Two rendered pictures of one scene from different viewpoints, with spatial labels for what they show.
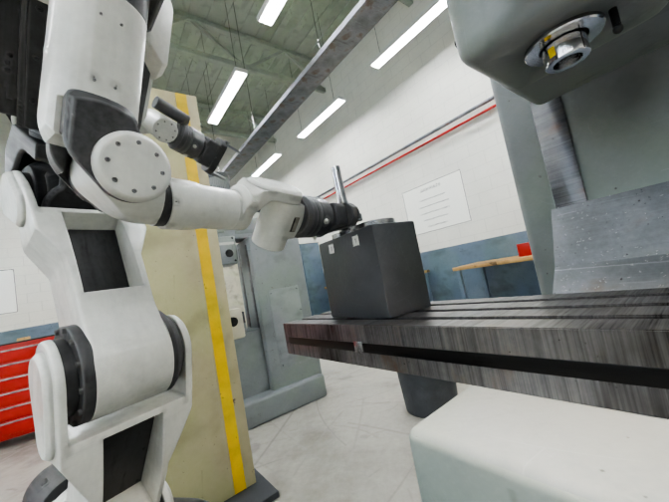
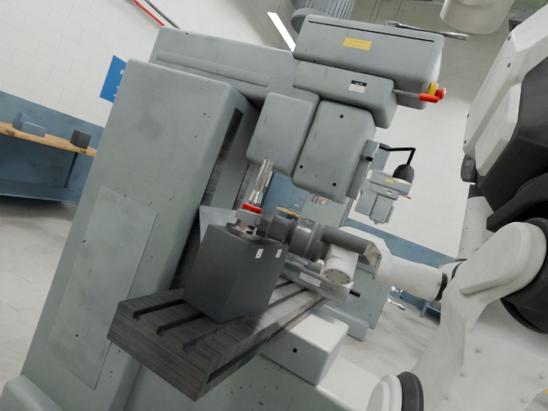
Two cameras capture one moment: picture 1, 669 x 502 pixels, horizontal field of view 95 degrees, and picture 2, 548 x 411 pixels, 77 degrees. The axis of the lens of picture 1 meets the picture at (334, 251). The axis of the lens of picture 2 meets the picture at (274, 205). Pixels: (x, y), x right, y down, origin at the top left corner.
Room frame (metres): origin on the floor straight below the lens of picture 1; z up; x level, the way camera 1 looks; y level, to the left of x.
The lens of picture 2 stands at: (1.12, 0.68, 1.29)
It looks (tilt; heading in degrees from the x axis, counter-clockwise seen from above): 3 degrees down; 241
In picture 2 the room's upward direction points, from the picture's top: 21 degrees clockwise
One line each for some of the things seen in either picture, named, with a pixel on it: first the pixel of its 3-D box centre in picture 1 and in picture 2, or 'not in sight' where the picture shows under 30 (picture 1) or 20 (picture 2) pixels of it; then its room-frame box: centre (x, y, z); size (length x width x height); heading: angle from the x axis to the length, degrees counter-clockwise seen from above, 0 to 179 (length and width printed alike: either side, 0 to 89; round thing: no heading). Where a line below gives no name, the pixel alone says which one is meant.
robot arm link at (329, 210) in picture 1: (323, 218); (286, 232); (0.68, 0.01, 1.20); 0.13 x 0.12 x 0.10; 54
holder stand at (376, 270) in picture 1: (368, 269); (240, 267); (0.72, -0.07, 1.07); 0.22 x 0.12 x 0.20; 33
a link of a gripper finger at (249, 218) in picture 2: not in sight; (248, 217); (0.78, -0.01, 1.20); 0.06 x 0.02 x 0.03; 144
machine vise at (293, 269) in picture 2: not in sight; (309, 269); (0.25, -0.40, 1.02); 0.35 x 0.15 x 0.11; 131
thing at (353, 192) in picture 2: not in sight; (362, 170); (0.31, -0.25, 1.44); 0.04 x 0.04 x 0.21; 38
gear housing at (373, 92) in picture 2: not in sight; (346, 96); (0.40, -0.37, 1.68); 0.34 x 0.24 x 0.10; 128
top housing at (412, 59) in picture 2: not in sight; (366, 63); (0.39, -0.35, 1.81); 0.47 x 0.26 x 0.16; 128
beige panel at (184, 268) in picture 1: (185, 288); not in sight; (1.68, 0.84, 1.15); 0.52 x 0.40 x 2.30; 128
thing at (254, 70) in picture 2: not in sight; (240, 76); (0.69, -0.73, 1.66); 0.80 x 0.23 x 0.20; 128
